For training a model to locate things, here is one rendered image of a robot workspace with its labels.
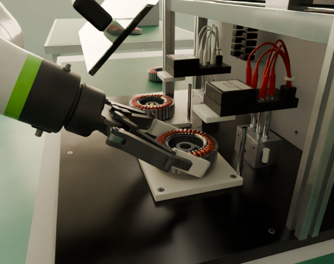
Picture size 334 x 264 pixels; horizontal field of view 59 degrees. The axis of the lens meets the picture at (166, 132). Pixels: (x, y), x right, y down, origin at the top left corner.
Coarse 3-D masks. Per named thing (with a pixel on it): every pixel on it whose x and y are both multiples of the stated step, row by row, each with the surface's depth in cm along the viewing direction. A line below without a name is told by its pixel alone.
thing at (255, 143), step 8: (240, 128) 57; (248, 128) 57; (240, 136) 57; (248, 136) 54; (256, 136) 54; (272, 136) 54; (248, 144) 55; (256, 144) 52; (264, 144) 52; (272, 144) 53; (280, 144) 53; (248, 152) 55; (256, 152) 52; (272, 152) 53; (248, 160) 55; (256, 160) 53; (272, 160) 54
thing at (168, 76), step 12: (168, 60) 70; (180, 60) 67; (192, 60) 68; (168, 72) 71; (180, 72) 68; (192, 72) 69; (204, 72) 70; (216, 72) 71; (228, 72) 72; (204, 84) 77
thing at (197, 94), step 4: (192, 92) 79; (196, 92) 76; (200, 92) 76; (192, 96) 79; (196, 96) 77; (200, 96) 74; (192, 100) 79; (196, 100) 77; (200, 100) 74; (192, 104) 80; (196, 104) 77
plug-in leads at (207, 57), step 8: (200, 32) 72; (216, 32) 69; (216, 40) 69; (200, 48) 70; (208, 48) 73; (216, 48) 74; (200, 56) 71; (208, 56) 73; (216, 56) 74; (200, 64) 72
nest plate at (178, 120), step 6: (174, 114) 74; (180, 114) 74; (162, 120) 71; (168, 120) 71; (174, 120) 71; (180, 120) 71; (186, 120) 70; (174, 126) 69; (180, 126) 69; (186, 126) 70; (144, 132) 67
